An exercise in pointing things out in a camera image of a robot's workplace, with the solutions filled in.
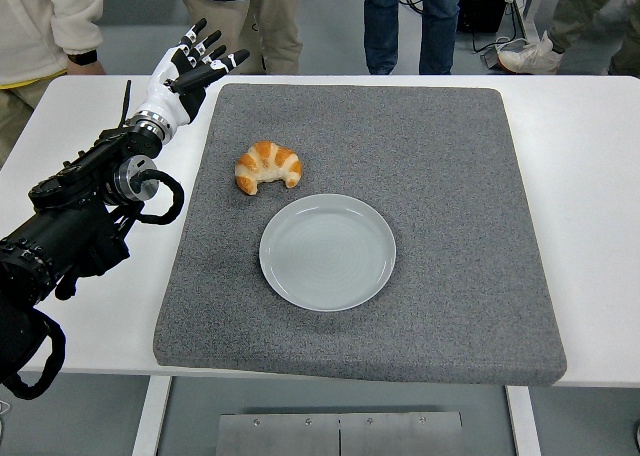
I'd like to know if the golden croissant bread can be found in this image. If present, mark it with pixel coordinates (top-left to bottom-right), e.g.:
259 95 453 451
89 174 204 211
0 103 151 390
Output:
234 140 304 196

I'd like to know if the grey metal plate with screws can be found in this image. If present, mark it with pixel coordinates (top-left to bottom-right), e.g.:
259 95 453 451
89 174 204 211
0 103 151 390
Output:
215 411 465 456

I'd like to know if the white desk leg frame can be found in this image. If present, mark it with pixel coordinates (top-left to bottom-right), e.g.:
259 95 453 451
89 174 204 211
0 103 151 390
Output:
508 0 546 45

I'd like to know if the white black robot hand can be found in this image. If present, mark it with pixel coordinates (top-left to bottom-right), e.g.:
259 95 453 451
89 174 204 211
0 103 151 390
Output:
130 17 251 130

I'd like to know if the white table leg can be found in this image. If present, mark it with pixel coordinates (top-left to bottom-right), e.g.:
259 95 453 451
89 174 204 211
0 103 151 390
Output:
505 385 543 456
131 375 173 456

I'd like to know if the person's hand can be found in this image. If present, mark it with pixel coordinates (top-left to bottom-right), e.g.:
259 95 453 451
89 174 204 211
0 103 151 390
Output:
66 60 107 76

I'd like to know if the person in olive trousers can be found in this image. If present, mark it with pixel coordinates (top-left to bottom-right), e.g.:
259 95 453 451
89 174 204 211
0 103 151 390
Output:
497 0 640 77

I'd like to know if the grey round plate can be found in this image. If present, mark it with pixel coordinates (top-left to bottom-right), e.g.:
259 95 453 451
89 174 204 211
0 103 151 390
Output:
258 193 398 312

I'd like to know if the grey felt mat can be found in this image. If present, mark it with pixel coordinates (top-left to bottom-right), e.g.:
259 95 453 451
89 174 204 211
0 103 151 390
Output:
152 82 568 388

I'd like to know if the person in white jacket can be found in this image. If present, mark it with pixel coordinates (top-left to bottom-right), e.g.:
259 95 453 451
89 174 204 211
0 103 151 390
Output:
0 0 107 170

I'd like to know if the person in blue jeans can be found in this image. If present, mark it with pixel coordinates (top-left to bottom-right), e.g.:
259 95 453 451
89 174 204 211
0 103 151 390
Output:
363 0 465 76

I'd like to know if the person in beige trousers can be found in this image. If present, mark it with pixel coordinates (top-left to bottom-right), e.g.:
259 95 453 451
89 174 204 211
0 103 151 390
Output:
164 0 304 76

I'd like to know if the grey metal floor bracket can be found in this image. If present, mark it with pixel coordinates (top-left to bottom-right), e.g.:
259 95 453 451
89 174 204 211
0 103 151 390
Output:
480 38 526 71

